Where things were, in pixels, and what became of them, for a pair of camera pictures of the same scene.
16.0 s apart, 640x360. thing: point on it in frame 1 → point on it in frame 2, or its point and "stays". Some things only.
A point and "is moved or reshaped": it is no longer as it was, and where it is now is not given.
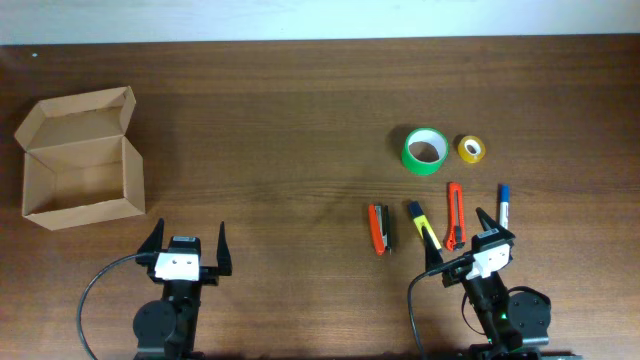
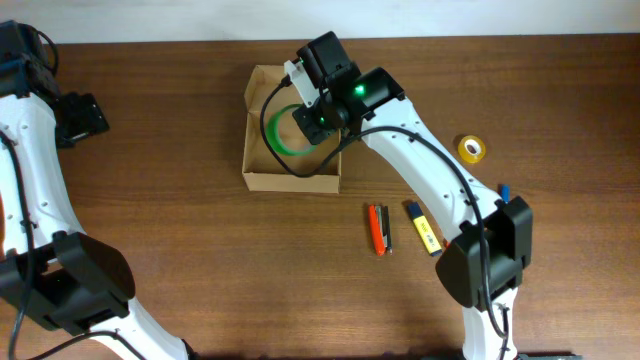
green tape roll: x=424 y=151 is moved or reshaped
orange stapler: x=380 y=228 stays
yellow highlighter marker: x=420 y=221 stays
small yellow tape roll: x=472 y=149 stays
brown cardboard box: x=78 y=168 → x=278 y=154
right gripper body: x=456 y=275 → x=318 y=120
